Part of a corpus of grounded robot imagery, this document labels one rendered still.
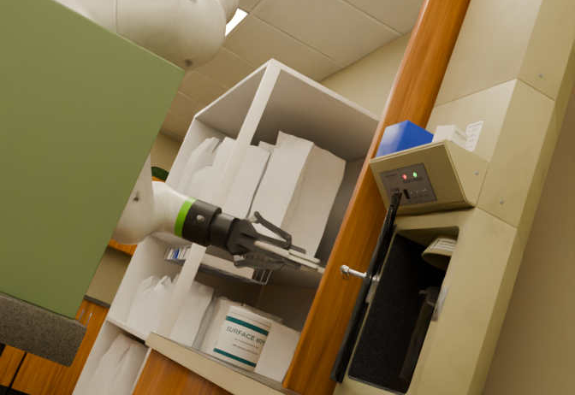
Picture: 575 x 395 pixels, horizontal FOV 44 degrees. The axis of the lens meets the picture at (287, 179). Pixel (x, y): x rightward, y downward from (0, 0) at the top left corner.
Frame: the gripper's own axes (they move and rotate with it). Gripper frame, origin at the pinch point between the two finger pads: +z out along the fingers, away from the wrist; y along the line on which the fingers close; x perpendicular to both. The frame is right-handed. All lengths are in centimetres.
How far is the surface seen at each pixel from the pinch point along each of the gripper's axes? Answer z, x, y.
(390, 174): 10.7, 10.1, 27.2
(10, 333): -13, -83, -29
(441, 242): 26.0, 5.3, 14.7
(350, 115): -16, 110, 76
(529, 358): 56, 35, 2
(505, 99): 29, -5, 46
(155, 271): -87, 185, -1
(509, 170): 34.1, -4.5, 31.6
